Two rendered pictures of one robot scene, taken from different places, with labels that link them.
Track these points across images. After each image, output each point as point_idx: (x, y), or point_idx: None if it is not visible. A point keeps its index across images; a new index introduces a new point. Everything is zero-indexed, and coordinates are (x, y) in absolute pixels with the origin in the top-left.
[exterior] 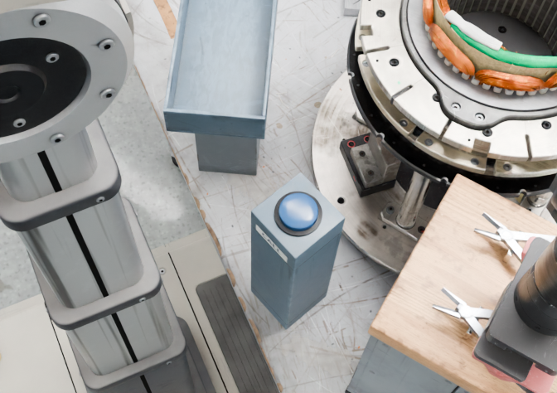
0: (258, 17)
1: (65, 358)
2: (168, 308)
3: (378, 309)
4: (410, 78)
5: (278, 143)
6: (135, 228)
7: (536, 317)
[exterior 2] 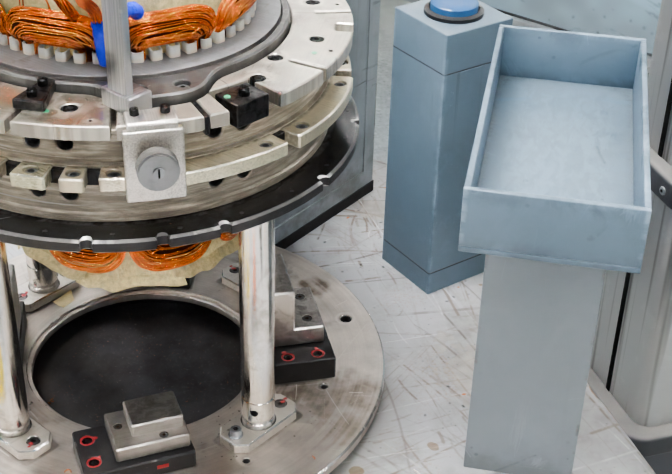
0: (505, 177)
1: None
2: (596, 387)
3: (314, 242)
4: None
5: (437, 421)
6: (659, 165)
7: None
